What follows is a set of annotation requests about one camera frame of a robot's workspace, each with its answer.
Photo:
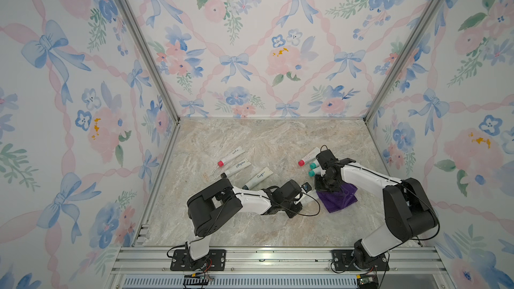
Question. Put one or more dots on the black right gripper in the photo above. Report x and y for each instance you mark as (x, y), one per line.
(318, 187)

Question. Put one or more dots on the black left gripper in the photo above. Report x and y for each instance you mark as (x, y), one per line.
(296, 208)

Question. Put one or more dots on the purple cloth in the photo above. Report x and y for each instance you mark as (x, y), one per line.
(338, 200)

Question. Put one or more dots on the white toothpaste tube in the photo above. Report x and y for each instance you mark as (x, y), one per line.
(314, 165)

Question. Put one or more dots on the white tube pink cap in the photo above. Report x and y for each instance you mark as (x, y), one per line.
(231, 156)
(309, 157)

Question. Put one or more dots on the white tube black cap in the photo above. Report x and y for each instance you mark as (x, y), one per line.
(309, 197)

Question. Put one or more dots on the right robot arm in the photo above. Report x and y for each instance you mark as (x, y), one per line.
(407, 210)

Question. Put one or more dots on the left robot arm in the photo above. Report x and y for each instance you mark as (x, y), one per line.
(217, 204)

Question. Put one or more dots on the white tube dark cap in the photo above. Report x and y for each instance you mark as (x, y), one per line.
(235, 169)

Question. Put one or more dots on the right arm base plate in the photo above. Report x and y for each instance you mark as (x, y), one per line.
(344, 260)

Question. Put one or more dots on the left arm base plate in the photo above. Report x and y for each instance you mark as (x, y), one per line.
(181, 261)

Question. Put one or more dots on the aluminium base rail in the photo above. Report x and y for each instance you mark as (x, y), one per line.
(267, 267)

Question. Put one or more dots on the aluminium corner post left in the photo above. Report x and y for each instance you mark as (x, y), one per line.
(139, 39)

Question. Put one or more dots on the aluminium corner post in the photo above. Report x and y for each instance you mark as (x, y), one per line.
(428, 14)
(139, 39)

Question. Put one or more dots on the aluminium corner post right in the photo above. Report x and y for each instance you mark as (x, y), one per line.
(428, 14)

